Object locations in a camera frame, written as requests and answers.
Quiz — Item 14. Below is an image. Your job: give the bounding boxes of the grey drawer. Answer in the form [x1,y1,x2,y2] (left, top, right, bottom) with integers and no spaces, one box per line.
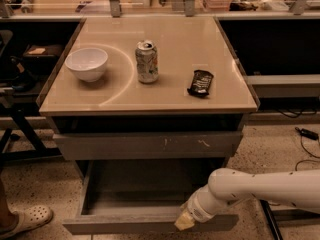
[53,131,243,160]
[63,158,224,235]

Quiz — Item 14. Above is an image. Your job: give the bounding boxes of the crushed soda can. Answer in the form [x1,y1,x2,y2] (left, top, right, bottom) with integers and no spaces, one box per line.
[135,40,159,84]

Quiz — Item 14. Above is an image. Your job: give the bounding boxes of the black box on shelf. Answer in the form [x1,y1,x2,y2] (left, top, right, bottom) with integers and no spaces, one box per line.
[22,44,63,63]

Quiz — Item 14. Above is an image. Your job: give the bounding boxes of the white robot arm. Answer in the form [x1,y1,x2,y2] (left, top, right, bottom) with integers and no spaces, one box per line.
[175,168,320,231]

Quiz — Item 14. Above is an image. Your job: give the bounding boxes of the black power adapter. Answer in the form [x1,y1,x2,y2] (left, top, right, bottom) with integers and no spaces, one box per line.
[295,127,319,141]

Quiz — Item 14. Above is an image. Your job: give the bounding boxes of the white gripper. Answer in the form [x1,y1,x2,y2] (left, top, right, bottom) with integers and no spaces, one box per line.
[174,187,220,231]

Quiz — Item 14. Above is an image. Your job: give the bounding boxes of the black snack bar wrapper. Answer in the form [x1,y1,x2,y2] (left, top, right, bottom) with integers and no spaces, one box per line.
[187,69,214,98]

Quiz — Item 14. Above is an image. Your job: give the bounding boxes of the grey drawer cabinet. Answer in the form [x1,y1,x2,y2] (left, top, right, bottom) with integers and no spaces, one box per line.
[35,15,261,172]

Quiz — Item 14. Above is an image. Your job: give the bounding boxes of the black metal floor frame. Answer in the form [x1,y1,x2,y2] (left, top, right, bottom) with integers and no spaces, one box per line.
[259,200,320,240]

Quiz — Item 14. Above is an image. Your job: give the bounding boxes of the white ceramic bowl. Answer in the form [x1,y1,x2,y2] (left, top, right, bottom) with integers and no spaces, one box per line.
[65,47,109,82]

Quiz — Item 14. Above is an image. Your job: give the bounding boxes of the black stand left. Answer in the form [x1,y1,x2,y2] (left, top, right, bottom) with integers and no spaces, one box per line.
[0,87,63,163]

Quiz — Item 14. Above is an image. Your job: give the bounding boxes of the grey top drawer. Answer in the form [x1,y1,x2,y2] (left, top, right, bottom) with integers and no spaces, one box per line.
[53,131,243,160]

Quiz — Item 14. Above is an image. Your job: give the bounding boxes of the white clog shoe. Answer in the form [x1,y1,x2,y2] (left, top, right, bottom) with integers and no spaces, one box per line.
[0,205,53,240]

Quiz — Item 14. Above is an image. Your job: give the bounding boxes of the black floor cable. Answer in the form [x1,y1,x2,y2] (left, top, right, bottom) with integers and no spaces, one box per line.
[294,135,320,172]

